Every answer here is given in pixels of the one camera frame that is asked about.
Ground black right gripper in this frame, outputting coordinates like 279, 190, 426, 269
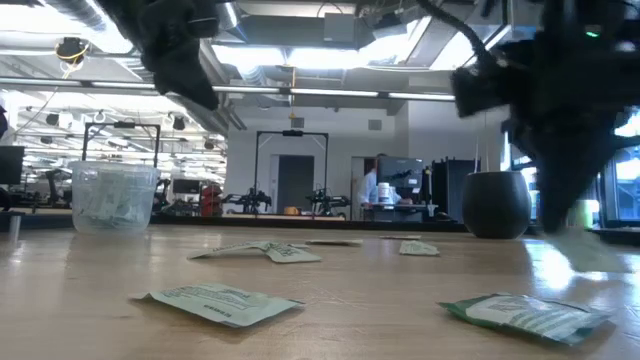
503, 29, 640, 234

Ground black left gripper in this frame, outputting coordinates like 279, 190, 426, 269
124, 0, 221, 112

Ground clear plastic tub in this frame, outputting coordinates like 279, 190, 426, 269
68, 160, 161, 236

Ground red storage bins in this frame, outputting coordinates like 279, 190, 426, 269
199, 183, 224, 217

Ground dark green Truvia packet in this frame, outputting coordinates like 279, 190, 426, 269
437, 292, 611, 347

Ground yellow-green roll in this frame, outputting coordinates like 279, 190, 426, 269
569, 199, 600, 229

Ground dark round bowl yellow inside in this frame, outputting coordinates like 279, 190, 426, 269
460, 170, 533, 240

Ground black tall cabinet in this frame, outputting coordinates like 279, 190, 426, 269
430, 157, 481, 222

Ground long ceiling light strip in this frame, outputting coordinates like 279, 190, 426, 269
0, 75, 457, 105

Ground background wooden table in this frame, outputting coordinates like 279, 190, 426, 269
222, 211, 347, 222

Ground black computer monitor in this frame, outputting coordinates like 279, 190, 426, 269
0, 145, 26, 186

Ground person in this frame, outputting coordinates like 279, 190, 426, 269
356, 152, 414, 207

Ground silver ribbed air duct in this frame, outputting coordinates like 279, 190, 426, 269
44, 0, 236, 134

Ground black background gantry frame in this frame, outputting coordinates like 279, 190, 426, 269
78, 121, 162, 207
253, 129, 330, 216

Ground black yellow ceiling cable reel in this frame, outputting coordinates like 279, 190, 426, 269
55, 35, 91, 66

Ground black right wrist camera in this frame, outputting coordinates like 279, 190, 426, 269
449, 63, 507, 120

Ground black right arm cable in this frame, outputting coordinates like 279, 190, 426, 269
417, 0, 501, 69

